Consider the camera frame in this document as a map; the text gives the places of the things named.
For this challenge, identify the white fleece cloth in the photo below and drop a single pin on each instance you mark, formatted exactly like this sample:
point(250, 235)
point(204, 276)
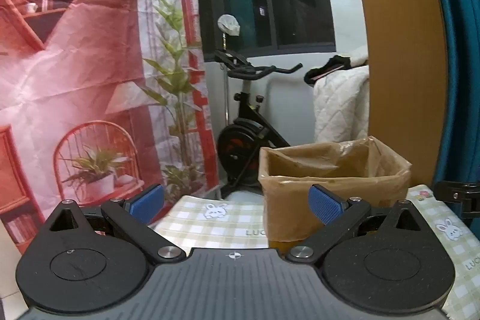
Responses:
point(359, 57)

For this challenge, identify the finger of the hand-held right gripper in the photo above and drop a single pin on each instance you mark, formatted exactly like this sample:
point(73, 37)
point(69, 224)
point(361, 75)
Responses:
point(450, 190)

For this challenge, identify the checkered tablecloth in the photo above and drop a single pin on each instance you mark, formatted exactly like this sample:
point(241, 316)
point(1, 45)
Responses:
point(225, 226)

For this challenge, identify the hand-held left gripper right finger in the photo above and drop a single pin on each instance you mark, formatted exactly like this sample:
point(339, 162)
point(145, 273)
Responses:
point(323, 207)

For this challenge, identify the white quilted blanket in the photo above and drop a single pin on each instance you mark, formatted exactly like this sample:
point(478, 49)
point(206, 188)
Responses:
point(337, 106)

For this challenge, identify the thin metal pole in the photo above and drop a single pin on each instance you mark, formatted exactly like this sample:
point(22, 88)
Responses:
point(226, 87)

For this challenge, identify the wooden board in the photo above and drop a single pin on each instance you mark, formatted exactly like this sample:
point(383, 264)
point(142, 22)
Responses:
point(397, 42)

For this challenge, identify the black garment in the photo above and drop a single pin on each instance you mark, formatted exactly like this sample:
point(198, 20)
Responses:
point(326, 69)

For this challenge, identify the teal curtain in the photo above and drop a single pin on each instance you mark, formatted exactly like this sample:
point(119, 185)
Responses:
point(465, 42)

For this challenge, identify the red printed backdrop cloth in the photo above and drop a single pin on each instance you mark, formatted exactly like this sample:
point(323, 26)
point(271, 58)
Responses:
point(75, 61)

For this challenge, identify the black exercise bike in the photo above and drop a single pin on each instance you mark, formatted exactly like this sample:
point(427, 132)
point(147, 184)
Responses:
point(243, 140)

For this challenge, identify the taped cardboard box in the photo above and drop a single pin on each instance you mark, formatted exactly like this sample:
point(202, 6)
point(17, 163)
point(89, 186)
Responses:
point(285, 207)

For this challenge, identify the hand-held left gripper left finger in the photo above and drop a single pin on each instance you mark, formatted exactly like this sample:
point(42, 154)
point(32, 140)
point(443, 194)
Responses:
point(150, 200)

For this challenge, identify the white cloth cap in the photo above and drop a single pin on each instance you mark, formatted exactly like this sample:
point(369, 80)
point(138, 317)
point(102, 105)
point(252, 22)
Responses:
point(229, 24)

